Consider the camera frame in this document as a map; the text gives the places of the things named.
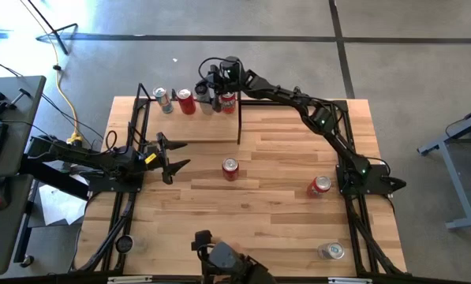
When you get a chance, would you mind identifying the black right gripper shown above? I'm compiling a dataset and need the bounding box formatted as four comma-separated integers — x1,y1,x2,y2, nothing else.
194,58,246,114

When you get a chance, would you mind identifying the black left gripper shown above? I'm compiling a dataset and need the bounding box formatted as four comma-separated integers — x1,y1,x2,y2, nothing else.
140,132,192,185

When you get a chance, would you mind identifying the red strawberry Fanta can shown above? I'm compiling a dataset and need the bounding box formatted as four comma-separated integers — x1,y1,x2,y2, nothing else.
219,92,237,115
306,175,332,199

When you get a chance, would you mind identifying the red zero sugar cola can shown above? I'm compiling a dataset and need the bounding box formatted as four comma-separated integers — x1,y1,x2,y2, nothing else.
176,88,197,116
221,157,241,182

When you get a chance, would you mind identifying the blue silver slim can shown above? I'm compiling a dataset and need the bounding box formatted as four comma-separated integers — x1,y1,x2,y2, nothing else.
317,241,346,260
152,86,175,114

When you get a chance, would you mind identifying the white paper sheet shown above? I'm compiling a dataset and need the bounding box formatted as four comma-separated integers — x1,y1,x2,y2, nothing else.
28,183,88,228

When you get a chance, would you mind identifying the grey desk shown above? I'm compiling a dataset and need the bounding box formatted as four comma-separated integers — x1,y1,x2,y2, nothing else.
0,74,47,277

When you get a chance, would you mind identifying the black floor stand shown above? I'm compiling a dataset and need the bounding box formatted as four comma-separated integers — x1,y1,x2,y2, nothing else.
25,0,80,56

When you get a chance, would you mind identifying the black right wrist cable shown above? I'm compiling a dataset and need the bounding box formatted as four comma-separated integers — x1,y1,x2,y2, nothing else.
197,57,222,82

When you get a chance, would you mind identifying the wooden shelf black metal frame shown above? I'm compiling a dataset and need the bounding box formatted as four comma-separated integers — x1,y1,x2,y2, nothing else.
133,82,243,146

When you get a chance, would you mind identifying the yellow cable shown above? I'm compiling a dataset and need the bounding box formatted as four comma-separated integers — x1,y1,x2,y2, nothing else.
20,0,84,145

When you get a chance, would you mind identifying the white mounting bracket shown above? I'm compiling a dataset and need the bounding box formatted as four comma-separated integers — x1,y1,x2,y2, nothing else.
328,277,372,284
107,275,153,284

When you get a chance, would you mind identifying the grey metal table frame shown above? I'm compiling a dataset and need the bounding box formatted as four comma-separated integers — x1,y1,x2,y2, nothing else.
416,102,471,232

